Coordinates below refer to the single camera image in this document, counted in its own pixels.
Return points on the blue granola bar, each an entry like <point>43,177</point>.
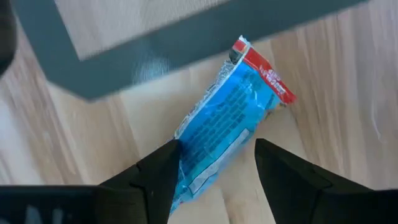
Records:
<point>224,118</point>

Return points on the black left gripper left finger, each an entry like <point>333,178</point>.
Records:
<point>149,186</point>

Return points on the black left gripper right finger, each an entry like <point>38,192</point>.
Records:
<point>298,189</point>

